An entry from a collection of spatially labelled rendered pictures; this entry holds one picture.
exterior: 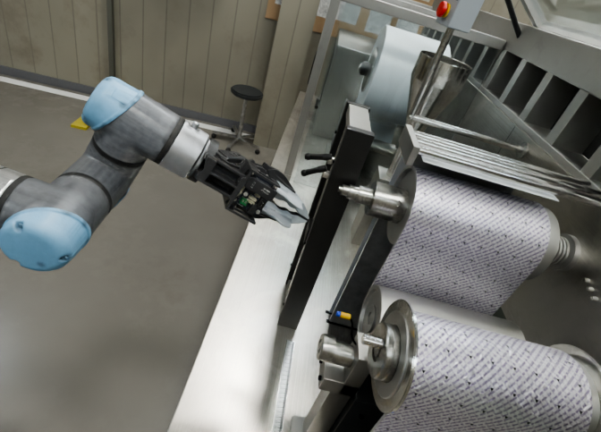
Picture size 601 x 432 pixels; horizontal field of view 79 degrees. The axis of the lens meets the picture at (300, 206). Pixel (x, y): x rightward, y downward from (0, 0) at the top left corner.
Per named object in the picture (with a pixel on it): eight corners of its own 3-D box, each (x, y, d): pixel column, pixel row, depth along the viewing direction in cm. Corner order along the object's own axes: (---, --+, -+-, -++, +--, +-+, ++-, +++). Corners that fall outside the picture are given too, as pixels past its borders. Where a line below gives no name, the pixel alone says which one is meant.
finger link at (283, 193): (315, 230, 60) (269, 204, 56) (305, 216, 65) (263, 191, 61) (325, 215, 59) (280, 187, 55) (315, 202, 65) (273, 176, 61)
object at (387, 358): (368, 332, 55) (387, 312, 49) (380, 335, 55) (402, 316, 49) (365, 385, 50) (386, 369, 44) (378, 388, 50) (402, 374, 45)
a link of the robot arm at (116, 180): (39, 208, 50) (66, 151, 45) (81, 168, 59) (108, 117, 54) (96, 236, 52) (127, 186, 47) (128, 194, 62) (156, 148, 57)
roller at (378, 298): (356, 312, 72) (378, 270, 66) (476, 344, 74) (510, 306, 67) (358, 368, 62) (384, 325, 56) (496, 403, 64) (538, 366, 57)
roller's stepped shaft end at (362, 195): (335, 190, 68) (341, 176, 66) (367, 199, 68) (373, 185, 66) (335, 200, 65) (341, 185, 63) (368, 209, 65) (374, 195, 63)
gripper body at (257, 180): (257, 228, 55) (184, 190, 50) (249, 207, 63) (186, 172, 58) (285, 187, 54) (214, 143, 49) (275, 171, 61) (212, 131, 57)
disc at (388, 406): (368, 338, 60) (405, 277, 52) (371, 339, 60) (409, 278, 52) (374, 434, 48) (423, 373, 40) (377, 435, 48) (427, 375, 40)
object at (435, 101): (343, 222, 135) (407, 68, 104) (379, 232, 136) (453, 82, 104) (343, 246, 123) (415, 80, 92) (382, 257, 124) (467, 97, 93)
